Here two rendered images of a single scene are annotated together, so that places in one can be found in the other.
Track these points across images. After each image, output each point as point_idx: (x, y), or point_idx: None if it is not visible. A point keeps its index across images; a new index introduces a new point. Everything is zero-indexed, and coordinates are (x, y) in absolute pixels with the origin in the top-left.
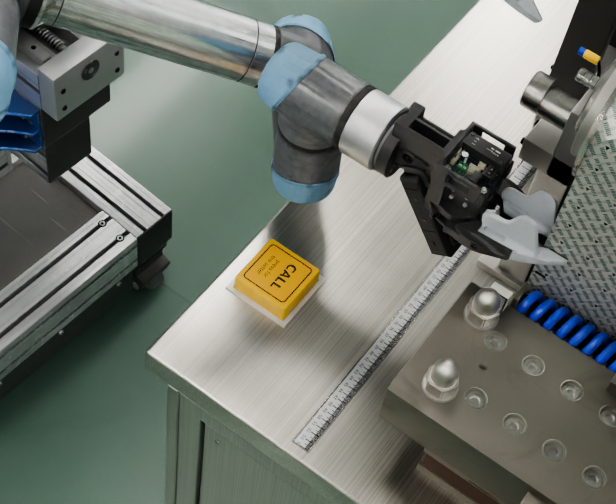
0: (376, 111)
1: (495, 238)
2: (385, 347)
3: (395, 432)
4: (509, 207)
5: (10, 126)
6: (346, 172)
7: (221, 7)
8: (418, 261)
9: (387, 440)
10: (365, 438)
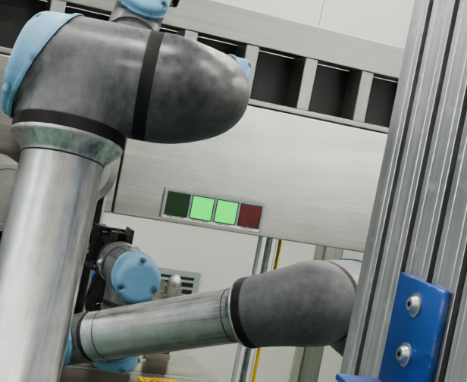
0: (130, 244)
1: None
2: (133, 371)
3: (164, 365)
4: None
5: None
6: None
7: (118, 310)
8: (72, 371)
9: (171, 366)
10: (180, 370)
